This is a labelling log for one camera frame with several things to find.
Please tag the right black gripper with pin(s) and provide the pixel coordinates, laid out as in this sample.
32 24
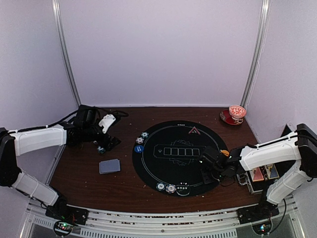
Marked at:
206 179

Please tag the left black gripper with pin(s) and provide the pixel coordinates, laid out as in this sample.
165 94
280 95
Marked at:
111 144

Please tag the clear round dealer button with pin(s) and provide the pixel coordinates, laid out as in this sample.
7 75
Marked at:
183 189

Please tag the blue small blind button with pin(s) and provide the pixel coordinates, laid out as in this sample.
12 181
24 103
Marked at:
139 148

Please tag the single white blue poker chip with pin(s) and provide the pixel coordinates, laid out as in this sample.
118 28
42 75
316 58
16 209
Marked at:
139 140

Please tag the orange big blind button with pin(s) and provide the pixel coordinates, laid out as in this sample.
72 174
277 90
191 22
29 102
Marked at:
225 152

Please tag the single green blue poker chip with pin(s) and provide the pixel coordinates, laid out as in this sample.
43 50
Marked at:
144 134

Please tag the red black triangular all-in marker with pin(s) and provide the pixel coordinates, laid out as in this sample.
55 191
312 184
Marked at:
194 130

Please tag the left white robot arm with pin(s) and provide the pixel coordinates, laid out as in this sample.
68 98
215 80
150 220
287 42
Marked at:
86 124

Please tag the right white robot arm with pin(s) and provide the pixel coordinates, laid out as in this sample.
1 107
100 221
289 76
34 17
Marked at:
299 146

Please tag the blue-backed playing card deck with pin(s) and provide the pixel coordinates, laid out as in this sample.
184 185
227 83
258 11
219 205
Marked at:
109 166

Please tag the round black poker mat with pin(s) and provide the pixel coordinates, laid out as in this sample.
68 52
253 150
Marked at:
171 155

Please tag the red card deck in case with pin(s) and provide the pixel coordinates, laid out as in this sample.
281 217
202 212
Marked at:
256 175

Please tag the aluminium poker chip case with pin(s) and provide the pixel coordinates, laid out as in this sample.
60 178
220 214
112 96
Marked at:
257 187

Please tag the red floral saucer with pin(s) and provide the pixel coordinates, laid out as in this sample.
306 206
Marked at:
228 119

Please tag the red white patterned tea bowl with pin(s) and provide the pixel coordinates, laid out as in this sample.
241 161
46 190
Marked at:
237 112

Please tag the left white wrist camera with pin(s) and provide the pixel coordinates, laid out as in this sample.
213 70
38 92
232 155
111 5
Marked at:
106 122

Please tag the front aluminium rail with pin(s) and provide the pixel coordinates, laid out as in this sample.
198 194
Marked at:
201 224

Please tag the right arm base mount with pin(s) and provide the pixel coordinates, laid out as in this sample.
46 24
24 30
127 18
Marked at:
259 216

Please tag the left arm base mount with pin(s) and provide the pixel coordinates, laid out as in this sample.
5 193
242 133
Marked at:
67 217

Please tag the left aluminium frame post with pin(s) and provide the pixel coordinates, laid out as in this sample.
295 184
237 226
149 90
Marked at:
64 51

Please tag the aluminium frame post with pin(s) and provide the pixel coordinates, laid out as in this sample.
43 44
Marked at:
64 51
262 26

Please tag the right aluminium frame post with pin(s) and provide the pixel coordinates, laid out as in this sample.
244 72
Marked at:
262 26

